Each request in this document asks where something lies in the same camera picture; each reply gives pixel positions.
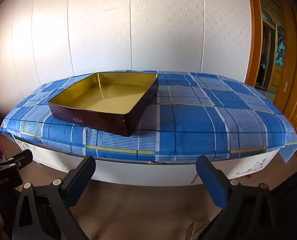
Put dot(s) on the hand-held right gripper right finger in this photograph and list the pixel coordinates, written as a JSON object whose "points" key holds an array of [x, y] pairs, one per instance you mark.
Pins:
{"points": [[211, 182]]}

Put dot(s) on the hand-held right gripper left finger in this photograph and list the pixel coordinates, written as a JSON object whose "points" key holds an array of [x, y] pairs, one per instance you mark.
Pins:
{"points": [[81, 180]]}

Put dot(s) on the dark red tin box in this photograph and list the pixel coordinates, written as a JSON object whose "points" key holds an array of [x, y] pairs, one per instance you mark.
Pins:
{"points": [[101, 100]]}

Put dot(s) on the grey crumpled cloth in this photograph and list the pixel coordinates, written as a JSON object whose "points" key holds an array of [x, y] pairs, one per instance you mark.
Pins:
{"points": [[197, 228]]}

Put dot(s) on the white cabinet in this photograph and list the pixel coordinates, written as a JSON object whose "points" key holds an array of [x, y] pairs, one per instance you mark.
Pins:
{"points": [[138, 172]]}

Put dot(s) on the blue plaid cloth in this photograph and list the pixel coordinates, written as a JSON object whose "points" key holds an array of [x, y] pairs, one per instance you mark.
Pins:
{"points": [[188, 120]]}

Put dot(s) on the person's dark clothing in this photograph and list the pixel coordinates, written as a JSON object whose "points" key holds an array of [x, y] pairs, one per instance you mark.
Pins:
{"points": [[293, 205]]}

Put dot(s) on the wooden door frame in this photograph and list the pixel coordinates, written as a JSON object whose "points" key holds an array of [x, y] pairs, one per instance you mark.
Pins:
{"points": [[253, 42]]}

